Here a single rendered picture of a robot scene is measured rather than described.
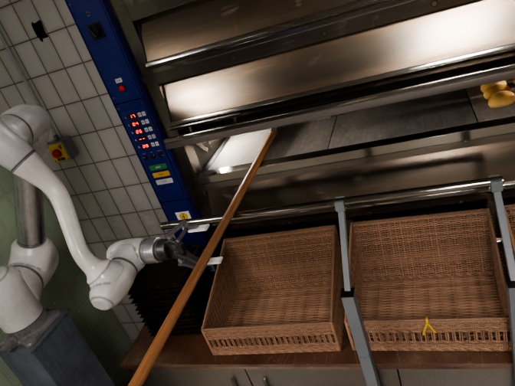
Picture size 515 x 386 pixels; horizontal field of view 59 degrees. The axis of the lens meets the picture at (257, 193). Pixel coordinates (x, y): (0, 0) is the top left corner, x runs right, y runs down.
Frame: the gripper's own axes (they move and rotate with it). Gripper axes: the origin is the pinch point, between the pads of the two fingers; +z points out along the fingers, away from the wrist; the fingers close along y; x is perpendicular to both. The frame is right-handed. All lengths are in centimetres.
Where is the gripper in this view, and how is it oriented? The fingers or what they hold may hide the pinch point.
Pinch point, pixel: (211, 243)
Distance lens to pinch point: 153.8
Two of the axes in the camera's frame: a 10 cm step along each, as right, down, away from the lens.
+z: 9.2, -1.4, -3.7
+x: -2.5, 5.1, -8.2
